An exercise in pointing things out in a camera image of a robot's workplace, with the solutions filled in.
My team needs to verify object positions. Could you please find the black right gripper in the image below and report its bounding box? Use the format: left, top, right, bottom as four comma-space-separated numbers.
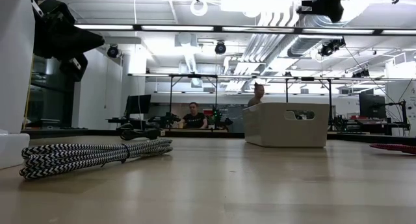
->
295, 0, 358, 23

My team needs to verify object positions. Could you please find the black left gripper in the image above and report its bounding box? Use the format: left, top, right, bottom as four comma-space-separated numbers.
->
32, 9, 105, 61

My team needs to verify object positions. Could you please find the white plastic bin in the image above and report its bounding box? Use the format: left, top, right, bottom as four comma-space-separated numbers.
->
242, 102, 330, 149

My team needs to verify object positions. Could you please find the red braided cable bundle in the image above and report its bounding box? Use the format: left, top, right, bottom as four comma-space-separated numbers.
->
369, 143, 416, 155

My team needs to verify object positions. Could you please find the black monitor on arm mount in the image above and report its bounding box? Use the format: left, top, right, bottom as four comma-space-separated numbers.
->
358, 93, 387, 119

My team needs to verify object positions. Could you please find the white upright panel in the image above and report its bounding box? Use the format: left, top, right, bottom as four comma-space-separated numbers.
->
0, 0, 36, 134

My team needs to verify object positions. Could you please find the black computer monitor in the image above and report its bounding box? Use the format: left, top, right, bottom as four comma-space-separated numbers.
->
125, 93, 152, 116

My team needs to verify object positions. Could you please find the dark background desk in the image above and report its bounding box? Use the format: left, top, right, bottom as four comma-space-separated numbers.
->
105, 117, 148, 131

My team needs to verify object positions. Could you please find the standing person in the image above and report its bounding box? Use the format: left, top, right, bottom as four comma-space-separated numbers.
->
247, 82, 266, 108

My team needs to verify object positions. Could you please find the white box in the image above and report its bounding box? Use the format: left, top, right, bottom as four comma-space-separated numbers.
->
0, 129, 31, 170

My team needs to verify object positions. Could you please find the background robot workstation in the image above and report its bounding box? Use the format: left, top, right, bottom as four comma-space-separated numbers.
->
331, 115, 411, 136

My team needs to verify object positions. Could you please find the seated person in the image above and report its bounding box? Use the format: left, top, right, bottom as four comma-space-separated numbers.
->
177, 101, 209, 130

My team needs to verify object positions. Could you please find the black ceiling camera cluster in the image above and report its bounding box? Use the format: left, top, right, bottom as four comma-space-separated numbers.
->
317, 37, 347, 58

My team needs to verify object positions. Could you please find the black overhead frame bar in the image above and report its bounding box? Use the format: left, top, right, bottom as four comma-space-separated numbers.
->
73, 23, 416, 36

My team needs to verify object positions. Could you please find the black background station frame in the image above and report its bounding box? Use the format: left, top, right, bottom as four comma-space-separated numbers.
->
168, 73, 219, 131
284, 76, 333, 131

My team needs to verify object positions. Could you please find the black white braided cable bundle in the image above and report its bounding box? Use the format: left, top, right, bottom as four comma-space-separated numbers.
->
18, 138, 174, 181

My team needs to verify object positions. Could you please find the white hanging ring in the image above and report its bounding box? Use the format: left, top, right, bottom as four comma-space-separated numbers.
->
190, 0, 209, 17

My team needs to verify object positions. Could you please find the black table edge rail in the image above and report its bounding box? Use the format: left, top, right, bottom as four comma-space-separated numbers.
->
21, 128, 416, 145

